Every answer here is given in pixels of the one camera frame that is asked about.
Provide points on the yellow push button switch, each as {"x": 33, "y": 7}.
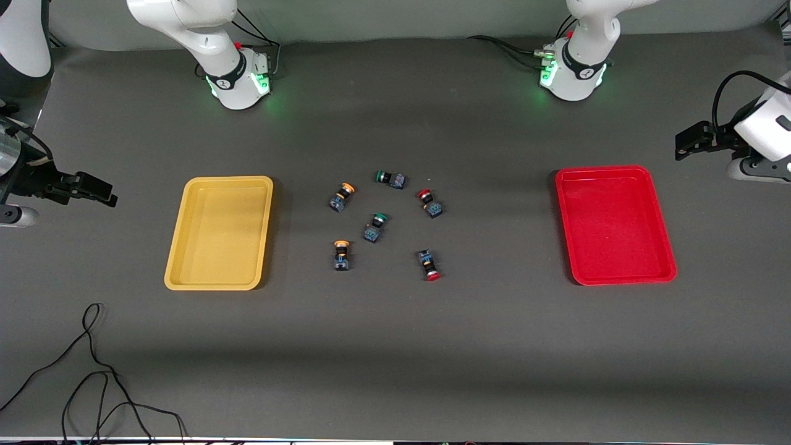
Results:
{"x": 342, "y": 255}
{"x": 341, "y": 198}

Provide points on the red plastic tray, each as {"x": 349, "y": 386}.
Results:
{"x": 612, "y": 225}

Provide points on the aluminium frame rail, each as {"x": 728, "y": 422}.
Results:
{"x": 780, "y": 21}
{"x": 57, "y": 40}

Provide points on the green push button switch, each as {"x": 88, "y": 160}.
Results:
{"x": 374, "y": 227}
{"x": 391, "y": 179}

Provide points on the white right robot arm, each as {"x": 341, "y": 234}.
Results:
{"x": 228, "y": 68}

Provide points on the red push button switch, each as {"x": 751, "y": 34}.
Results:
{"x": 429, "y": 204}
{"x": 429, "y": 264}

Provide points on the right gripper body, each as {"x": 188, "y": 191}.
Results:
{"x": 36, "y": 178}

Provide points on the yellow plastic tray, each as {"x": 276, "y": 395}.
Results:
{"x": 219, "y": 235}

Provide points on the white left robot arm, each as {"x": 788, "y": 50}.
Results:
{"x": 581, "y": 68}

